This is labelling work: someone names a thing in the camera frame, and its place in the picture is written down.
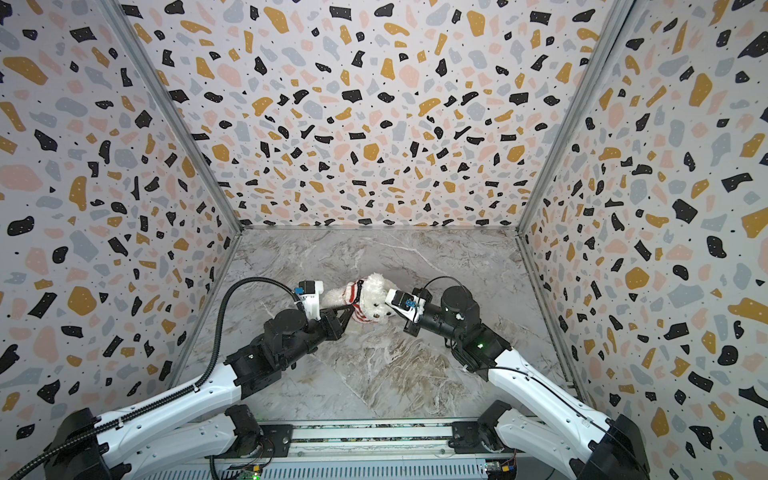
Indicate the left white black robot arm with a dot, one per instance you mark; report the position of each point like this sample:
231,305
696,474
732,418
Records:
202,417

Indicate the white plush teddy bear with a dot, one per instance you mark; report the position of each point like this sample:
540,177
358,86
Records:
374,293

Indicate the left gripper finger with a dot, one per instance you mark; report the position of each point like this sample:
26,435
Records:
344,311
343,324

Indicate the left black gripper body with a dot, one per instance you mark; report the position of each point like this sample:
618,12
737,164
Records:
319,332

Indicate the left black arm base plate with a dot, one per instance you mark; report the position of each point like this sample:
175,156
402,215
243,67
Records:
266,442

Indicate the red white striped knit sweater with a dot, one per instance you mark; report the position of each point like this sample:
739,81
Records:
353,295

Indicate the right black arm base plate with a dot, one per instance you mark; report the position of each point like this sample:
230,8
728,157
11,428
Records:
475,437

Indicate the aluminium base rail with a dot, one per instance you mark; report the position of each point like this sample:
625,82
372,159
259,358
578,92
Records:
330,438

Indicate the aluminium corner post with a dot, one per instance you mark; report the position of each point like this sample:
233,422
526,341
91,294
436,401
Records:
114,15
618,15

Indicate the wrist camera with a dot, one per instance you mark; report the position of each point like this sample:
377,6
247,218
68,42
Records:
309,293
409,307

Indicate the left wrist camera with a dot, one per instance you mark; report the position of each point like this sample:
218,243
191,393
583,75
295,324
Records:
309,293

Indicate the white vented cable duct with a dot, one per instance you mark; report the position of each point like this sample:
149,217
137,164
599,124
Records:
384,469

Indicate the right aluminium corner post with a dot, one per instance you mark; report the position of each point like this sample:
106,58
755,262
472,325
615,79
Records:
618,15

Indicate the left aluminium corner post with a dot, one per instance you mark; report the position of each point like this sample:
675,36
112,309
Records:
114,15

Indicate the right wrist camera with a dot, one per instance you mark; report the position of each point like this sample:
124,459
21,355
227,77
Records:
409,307

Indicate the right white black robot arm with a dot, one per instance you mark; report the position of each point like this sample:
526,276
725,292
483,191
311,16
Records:
564,433

